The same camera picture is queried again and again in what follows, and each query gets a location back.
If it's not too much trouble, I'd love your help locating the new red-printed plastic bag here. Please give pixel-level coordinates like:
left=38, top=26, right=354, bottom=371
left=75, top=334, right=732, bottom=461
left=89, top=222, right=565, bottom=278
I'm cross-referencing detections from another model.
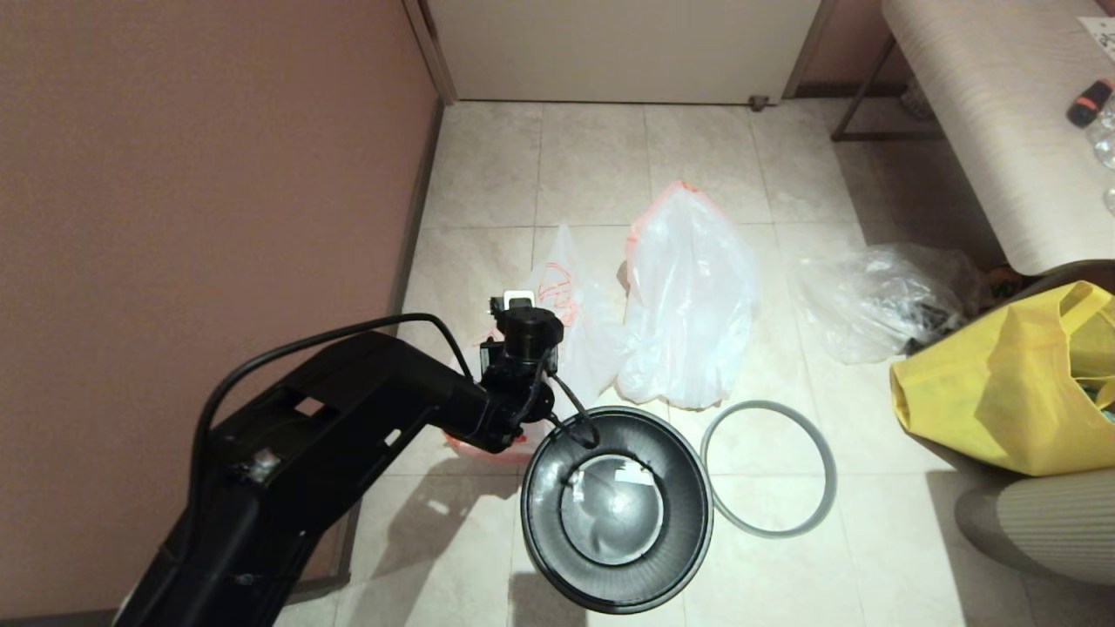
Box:
left=444, top=225, right=630, bottom=462

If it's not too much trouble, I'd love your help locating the white translucent plastic bag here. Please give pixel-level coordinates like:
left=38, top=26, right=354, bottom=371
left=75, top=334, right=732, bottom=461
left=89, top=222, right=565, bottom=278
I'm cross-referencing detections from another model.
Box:
left=616, top=181, right=760, bottom=410

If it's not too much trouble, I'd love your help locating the black round trash bin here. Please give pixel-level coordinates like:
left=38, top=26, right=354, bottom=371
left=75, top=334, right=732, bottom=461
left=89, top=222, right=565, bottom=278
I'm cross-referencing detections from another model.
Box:
left=521, top=406, right=715, bottom=615

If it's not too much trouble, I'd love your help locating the grey bin retaining ring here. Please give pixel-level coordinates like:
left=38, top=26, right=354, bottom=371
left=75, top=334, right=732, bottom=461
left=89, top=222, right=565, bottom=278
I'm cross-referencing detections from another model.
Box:
left=699, top=401, right=838, bottom=540

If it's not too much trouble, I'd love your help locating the crumpled clear plastic bag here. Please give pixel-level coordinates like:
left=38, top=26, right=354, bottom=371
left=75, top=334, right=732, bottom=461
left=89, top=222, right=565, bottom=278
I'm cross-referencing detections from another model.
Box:
left=788, top=244, right=981, bottom=365

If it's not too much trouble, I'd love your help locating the yellow fabric tote bag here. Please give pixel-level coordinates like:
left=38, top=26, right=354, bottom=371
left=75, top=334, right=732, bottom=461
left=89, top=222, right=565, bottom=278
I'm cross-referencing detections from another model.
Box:
left=889, top=280, right=1115, bottom=477

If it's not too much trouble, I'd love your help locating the white door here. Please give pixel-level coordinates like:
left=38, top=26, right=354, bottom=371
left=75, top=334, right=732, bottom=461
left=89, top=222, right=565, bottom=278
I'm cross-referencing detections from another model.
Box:
left=427, top=0, right=821, bottom=105

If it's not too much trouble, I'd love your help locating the wood-grain table top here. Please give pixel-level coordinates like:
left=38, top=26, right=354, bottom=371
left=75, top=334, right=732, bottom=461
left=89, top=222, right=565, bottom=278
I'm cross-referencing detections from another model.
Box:
left=880, top=0, right=1115, bottom=276

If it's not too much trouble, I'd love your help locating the beige ribbed round stool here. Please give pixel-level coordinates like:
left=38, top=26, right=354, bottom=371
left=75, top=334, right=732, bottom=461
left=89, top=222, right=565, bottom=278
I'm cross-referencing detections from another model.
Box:
left=954, top=470, right=1115, bottom=586

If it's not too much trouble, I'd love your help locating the white printed paper sheet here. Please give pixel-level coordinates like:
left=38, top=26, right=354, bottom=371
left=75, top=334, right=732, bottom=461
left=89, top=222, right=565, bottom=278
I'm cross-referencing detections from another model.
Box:
left=1077, top=17, right=1115, bottom=64

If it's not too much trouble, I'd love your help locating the corrugated black looped cable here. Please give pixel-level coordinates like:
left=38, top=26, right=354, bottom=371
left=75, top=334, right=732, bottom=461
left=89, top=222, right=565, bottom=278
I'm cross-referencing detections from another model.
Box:
left=549, top=371, right=602, bottom=450

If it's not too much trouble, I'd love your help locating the smooth black left arm cable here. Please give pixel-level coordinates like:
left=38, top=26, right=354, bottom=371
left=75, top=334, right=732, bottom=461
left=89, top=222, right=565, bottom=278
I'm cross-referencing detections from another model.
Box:
left=187, top=312, right=476, bottom=541

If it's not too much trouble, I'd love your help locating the dark metal table leg frame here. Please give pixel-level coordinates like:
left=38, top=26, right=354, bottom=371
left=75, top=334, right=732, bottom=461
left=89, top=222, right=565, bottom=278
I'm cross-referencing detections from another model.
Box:
left=829, top=37, right=946, bottom=144

